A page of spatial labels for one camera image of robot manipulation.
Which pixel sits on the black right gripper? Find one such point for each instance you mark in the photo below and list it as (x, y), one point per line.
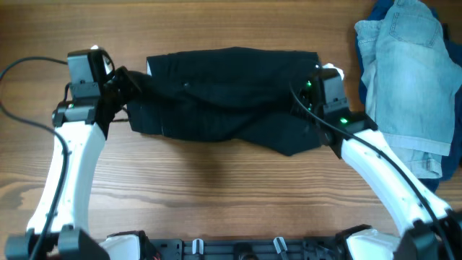
(299, 107)

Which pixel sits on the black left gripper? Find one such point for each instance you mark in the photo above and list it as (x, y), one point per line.
(132, 88)

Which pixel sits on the black shorts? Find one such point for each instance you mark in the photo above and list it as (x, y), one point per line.
(224, 94)

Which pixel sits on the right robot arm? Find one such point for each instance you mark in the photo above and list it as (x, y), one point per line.
(428, 227)

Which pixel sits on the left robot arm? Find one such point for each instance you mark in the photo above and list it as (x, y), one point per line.
(59, 227)

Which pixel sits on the light blue denim shorts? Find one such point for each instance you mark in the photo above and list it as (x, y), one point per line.
(408, 90)

